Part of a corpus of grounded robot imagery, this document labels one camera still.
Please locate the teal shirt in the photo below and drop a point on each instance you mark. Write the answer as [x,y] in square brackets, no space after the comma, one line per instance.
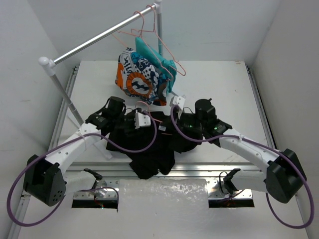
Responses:
[167,67]

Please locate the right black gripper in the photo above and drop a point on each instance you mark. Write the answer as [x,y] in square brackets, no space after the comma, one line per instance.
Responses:
[179,122]

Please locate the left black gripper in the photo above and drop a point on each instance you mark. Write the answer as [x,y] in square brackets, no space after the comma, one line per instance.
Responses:
[130,127]

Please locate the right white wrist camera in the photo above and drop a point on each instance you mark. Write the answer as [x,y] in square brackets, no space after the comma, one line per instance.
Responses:
[178,101]

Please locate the orange navy patterned shirt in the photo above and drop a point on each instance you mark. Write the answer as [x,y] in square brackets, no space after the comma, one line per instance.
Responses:
[138,77]

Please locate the silver clothes rack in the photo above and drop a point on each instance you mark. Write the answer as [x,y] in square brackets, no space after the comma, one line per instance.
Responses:
[49,65]

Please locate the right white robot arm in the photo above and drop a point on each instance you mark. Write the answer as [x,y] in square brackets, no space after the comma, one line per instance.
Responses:
[279,174]

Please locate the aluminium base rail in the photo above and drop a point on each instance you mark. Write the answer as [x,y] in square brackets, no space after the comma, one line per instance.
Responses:
[153,154]

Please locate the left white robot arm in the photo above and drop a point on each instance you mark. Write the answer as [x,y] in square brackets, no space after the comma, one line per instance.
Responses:
[46,178]

